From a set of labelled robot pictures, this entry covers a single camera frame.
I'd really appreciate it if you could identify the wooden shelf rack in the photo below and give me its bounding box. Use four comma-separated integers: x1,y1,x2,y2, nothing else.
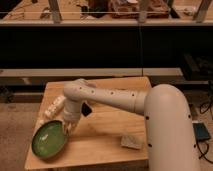
0,0,213,27

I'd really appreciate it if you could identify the beige sponge block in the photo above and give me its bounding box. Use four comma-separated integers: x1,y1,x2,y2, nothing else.
121,135,142,149

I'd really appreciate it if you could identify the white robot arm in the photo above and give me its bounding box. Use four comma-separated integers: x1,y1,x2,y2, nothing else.
62,79,201,171

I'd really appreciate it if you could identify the blue box on floor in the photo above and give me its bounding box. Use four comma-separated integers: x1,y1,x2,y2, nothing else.
193,123,211,141

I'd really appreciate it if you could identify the green ceramic bowl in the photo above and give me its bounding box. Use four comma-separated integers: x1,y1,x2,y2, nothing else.
31,120,68,160

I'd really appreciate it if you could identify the small black rectangular object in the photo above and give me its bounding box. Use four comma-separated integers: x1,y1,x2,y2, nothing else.
81,103,92,117

